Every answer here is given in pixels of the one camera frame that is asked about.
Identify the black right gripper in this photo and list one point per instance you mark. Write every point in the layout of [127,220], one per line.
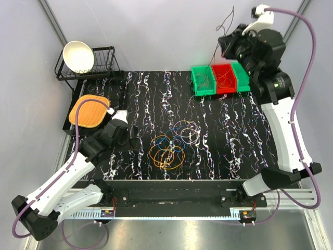
[228,42]

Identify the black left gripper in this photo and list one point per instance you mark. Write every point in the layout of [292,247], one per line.
[134,143]

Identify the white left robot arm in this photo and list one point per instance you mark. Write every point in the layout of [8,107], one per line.
[39,213]

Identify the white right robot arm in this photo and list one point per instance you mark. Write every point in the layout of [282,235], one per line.
[275,95]

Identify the red plastic bin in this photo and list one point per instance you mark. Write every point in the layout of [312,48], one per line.
[225,78]

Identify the right green plastic bin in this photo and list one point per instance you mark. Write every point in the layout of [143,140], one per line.
[241,76]

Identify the green plastic bin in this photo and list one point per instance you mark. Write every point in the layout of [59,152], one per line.
[203,81]
[241,76]

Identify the left green plastic bin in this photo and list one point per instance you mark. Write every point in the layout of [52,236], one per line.
[203,81]

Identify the black marble pattern mat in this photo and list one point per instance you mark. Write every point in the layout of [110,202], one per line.
[184,137]

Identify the orange woven basket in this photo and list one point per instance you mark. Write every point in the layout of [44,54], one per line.
[91,113]

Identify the white bowl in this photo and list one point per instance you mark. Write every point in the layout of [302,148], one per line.
[78,57]

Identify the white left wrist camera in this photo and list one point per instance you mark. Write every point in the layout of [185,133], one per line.
[119,116]

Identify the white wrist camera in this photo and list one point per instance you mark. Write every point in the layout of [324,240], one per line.
[119,116]
[264,19]

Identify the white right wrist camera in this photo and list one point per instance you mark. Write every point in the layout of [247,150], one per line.
[264,19]

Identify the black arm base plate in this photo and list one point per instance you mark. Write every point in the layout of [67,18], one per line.
[173,199]

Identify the black wire dish rack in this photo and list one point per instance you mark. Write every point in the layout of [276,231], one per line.
[105,67]

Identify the white slotted cable duct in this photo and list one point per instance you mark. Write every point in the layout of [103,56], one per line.
[96,214]

